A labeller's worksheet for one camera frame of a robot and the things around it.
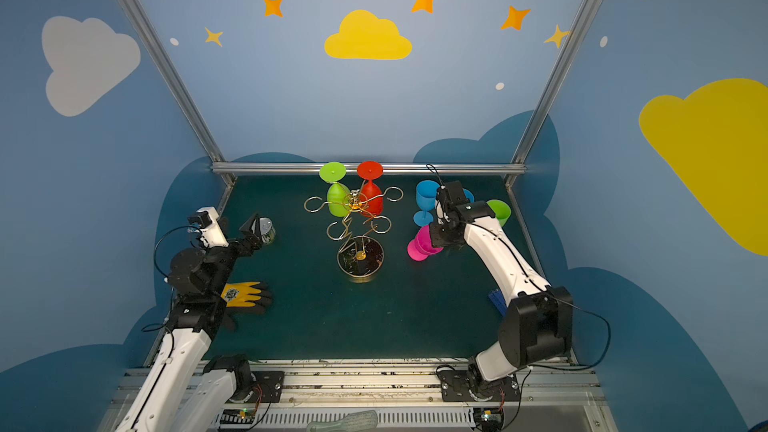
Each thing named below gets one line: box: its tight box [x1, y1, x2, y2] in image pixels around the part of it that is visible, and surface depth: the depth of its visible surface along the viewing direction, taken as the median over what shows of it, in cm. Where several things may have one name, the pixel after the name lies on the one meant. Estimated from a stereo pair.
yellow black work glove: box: [221, 282, 273, 313], surface depth 90 cm
